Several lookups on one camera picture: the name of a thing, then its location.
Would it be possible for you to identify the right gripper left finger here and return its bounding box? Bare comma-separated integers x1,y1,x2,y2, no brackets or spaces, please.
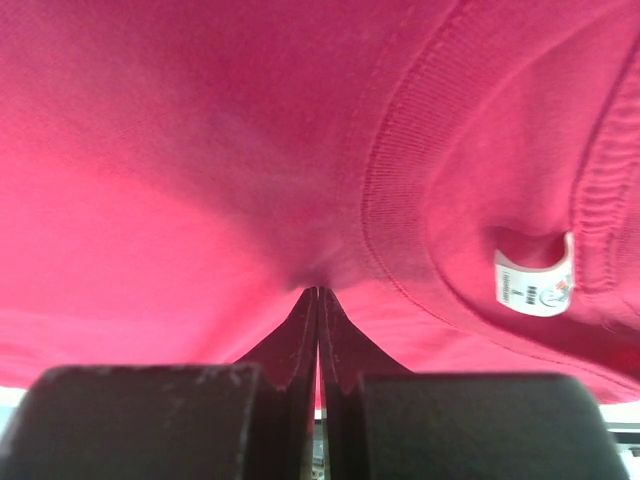
1,288,319,479

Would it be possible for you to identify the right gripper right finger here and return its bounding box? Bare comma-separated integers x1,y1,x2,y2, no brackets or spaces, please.
318,289,627,480

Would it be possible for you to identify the pink t shirt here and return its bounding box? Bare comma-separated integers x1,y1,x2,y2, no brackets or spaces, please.
1,1,639,403

